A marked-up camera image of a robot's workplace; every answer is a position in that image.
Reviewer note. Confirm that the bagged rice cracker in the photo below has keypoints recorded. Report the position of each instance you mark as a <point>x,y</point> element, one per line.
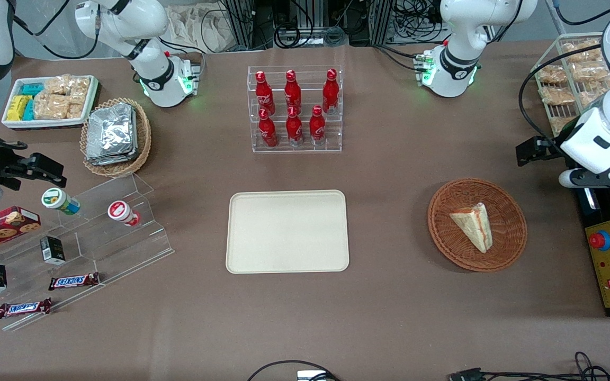
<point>80,87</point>
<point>51,107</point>
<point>76,107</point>
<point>57,84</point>

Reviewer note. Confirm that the clear acrylic bottle rack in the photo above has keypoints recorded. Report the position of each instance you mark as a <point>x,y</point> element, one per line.
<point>305,149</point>

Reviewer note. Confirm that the red cola bottle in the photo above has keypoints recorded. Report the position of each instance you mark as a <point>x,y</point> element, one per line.
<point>268,132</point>
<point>294,129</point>
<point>293,92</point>
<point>264,96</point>
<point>317,127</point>
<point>330,94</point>

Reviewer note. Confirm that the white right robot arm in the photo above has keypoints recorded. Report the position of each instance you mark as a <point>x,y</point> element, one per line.
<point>125,21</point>

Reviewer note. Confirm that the light oval wicker basket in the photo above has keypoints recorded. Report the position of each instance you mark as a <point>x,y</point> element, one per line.
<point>119,170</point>

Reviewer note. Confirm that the beige plastic tray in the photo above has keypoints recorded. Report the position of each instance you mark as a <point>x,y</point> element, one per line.
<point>286,233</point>

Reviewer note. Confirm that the triangular sandwich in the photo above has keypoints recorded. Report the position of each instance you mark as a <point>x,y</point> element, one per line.
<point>474,225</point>

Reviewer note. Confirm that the black yellow control box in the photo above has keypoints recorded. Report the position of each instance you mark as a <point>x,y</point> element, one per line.
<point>609,275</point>

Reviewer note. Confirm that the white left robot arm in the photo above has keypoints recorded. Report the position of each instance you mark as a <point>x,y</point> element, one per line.
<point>464,32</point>

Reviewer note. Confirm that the yellow snack packet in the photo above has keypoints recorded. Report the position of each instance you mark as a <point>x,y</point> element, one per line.
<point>15,114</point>
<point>21,101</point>

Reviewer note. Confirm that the Snickers chocolate bar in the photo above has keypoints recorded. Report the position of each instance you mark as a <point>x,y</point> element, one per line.
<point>73,281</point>
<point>24,308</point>

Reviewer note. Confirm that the teal snack packet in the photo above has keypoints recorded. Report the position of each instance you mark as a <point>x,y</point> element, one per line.
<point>28,110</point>
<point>32,89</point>

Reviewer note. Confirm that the white rectangular snack tray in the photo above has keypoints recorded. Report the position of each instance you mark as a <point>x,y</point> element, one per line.
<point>45,124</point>

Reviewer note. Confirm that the grey power strip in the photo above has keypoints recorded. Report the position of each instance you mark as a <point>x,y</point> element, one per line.
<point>310,38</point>

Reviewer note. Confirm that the red lid yogurt cup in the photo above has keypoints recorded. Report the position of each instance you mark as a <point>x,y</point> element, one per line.
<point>119,210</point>

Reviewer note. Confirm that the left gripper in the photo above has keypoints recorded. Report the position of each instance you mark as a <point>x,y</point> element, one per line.
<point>546,150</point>

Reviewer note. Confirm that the brown round wicker basket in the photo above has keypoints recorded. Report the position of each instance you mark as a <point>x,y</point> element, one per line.
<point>442,233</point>

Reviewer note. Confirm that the small white device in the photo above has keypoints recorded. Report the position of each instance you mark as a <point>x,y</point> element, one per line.
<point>313,375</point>

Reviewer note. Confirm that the bagged bread pack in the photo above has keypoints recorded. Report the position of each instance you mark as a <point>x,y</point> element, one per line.
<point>591,94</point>
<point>580,46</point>
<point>588,71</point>
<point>560,124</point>
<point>556,96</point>
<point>552,75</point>

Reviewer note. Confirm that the clear acrylic stepped display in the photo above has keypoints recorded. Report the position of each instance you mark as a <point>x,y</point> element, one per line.
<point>104,248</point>

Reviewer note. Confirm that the green lid yogurt cup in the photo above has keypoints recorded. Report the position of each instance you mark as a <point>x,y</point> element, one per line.
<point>55,199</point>

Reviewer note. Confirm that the silver foil packet stack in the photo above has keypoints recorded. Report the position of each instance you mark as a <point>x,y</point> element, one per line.
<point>111,135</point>

